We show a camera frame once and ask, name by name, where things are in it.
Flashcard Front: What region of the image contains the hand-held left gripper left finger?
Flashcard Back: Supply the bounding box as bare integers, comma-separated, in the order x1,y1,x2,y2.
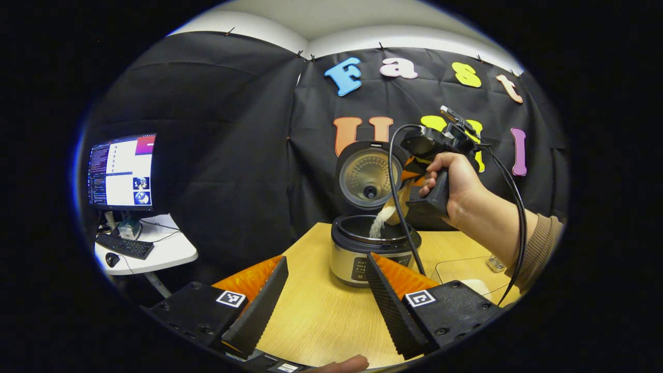
150,256,289,359

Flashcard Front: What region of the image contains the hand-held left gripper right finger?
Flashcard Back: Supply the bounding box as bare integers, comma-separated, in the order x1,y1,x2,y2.
365,252,503,359

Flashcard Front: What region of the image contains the wooden spoon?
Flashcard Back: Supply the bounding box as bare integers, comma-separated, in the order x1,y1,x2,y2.
384,181,413,226

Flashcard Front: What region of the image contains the black and silver rice cooker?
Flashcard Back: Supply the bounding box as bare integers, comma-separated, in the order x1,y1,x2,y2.
330,140,423,287

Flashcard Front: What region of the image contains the white rice heap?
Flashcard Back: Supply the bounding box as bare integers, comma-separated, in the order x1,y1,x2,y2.
460,279,491,296

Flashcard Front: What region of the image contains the clear plastic rice container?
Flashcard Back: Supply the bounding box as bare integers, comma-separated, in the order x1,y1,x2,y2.
431,255,521,307

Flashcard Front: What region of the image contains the white side table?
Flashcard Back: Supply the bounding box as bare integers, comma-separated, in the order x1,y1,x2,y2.
95,213,198,298

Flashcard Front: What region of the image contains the black keyboard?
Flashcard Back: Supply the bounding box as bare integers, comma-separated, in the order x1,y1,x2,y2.
96,233,155,260

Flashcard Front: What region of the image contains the small teal box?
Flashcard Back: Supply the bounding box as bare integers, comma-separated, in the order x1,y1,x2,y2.
118,218,141,240

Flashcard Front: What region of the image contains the black backdrop cloth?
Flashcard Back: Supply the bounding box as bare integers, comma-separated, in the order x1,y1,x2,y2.
78,31,570,291

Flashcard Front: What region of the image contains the computer monitor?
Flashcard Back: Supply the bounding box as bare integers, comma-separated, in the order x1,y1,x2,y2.
87,133,157,211

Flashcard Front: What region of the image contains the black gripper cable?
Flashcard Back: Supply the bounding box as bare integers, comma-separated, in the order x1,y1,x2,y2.
388,124,426,276
482,145,528,306

